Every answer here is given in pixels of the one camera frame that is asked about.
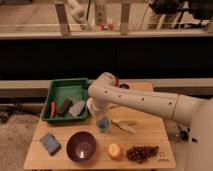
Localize white plastic cup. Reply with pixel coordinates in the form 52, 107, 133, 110
87, 98, 93, 115

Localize grey sponge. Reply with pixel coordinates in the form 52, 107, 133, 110
69, 101, 85, 117

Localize small metal cup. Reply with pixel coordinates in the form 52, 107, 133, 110
120, 83, 130, 89

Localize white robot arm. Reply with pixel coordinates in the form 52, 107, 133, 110
88, 72, 213, 171

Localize orange fruit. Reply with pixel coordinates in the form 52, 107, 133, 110
107, 143, 122, 159

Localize purple bowl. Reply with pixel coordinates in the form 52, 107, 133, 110
66, 131, 97, 163

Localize green plastic tray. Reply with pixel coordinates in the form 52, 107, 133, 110
41, 78, 88, 124

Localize dark brown block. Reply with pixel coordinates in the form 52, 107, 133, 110
57, 99, 73, 116

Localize wheeled robot base stand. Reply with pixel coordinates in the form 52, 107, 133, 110
178, 126, 190, 141

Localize cream spatula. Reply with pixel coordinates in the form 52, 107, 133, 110
118, 125, 136, 135

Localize bunch of dark grapes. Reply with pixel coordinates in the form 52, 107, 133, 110
126, 146, 159, 163

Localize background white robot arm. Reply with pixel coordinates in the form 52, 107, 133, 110
67, 0, 91, 31

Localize blue sponge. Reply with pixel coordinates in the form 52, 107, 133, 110
40, 133, 61, 156

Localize blue transparent cup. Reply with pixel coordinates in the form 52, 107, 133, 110
96, 117, 110, 133

